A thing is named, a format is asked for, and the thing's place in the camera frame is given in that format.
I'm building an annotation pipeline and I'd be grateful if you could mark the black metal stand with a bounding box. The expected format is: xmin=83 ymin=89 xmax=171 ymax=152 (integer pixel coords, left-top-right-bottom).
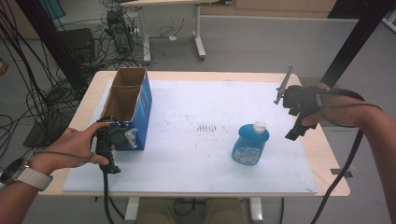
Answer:
xmin=14 ymin=0 xmax=90 ymax=94
xmin=320 ymin=0 xmax=396 ymax=90

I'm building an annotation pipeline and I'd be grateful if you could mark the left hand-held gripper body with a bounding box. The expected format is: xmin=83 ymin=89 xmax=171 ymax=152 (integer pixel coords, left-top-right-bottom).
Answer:
xmin=92 ymin=115 xmax=138 ymax=161

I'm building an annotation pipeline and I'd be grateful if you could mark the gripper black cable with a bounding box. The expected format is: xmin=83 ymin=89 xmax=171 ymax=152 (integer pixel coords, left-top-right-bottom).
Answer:
xmin=102 ymin=171 xmax=125 ymax=224
xmin=309 ymin=88 xmax=384 ymax=224

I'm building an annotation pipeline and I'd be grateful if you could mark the blue cardboard box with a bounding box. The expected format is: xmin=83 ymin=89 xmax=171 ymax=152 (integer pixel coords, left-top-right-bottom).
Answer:
xmin=98 ymin=66 xmax=153 ymax=152

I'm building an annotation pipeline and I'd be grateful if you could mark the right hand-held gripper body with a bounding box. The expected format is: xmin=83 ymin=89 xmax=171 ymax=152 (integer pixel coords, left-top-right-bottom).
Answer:
xmin=274 ymin=64 xmax=323 ymax=121

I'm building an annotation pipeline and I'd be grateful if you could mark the black tape piece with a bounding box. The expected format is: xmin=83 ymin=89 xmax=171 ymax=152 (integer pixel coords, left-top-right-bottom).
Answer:
xmin=330 ymin=167 xmax=353 ymax=179

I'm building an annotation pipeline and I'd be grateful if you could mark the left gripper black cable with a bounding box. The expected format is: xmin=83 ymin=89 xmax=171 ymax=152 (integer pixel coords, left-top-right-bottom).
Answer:
xmin=102 ymin=171 xmax=125 ymax=224

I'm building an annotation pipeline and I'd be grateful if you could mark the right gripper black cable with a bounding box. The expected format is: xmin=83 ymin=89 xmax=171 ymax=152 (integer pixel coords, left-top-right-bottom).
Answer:
xmin=309 ymin=88 xmax=384 ymax=224

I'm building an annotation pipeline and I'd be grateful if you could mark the person's leg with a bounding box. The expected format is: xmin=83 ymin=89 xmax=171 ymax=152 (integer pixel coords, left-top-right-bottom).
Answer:
xmin=136 ymin=198 xmax=183 ymax=224
xmin=204 ymin=198 xmax=247 ymax=224

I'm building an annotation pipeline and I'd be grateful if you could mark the black case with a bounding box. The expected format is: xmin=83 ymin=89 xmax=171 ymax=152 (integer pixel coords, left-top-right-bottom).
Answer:
xmin=57 ymin=27 xmax=96 ymax=63

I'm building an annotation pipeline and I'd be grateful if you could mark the person's left hand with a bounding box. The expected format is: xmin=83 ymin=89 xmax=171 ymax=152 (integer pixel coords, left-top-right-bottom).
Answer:
xmin=29 ymin=121 xmax=111 ymax=175

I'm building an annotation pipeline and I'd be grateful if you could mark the black floor mat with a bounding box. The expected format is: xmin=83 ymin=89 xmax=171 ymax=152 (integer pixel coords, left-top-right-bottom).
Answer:
xmin=22 ymin=116 xmax=74 ymax=148

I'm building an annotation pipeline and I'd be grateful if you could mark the person's right hand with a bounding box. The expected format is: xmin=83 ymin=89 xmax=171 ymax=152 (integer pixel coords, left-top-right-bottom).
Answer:
xmin=300 ymin=82 xmax=372 ymax=128

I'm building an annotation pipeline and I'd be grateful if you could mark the black computer tower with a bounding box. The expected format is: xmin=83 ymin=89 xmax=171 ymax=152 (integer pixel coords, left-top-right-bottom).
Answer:
xmin=106 ymin=8 xmax=134 ymax=53

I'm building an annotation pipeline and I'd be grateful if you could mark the blue bottle with white cap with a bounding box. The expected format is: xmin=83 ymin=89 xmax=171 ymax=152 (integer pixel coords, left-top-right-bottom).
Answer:
xmin=232 ymin=120 xmax=271 ymax=166

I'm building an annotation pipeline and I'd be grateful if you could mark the white table leg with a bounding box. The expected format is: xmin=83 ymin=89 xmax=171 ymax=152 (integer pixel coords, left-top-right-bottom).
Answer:
xmin=248 ymin=197 xmax=264 ymax=224
xmin=122 ymin=196 xmax=141 ymax=224

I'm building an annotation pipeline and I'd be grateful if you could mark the person's right leg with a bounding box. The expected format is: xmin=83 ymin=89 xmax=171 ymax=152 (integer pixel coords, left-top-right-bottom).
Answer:
xmin=204 ymin=198 xmax=247 ymax=224

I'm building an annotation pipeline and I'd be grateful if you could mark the wooden desk with white legs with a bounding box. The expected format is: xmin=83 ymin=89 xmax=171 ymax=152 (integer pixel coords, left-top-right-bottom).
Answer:
xmin=120 ymin=0 xmax=233 ymax=63

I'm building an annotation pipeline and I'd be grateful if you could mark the teal panel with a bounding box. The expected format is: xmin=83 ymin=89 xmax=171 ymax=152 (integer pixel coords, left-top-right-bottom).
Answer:
xmin=38 ymin=0 xmax=66 ymax=20

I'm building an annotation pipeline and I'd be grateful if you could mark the wristwatch with white strap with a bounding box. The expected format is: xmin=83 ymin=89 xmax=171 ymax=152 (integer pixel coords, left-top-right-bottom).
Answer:
xmin=0 ymin=157 xmax=54 ymax=191

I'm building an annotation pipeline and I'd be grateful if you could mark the person's left leg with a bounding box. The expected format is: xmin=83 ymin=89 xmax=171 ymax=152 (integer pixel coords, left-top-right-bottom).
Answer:
xmin=136 ymin=198 xmax=183 ymax=224

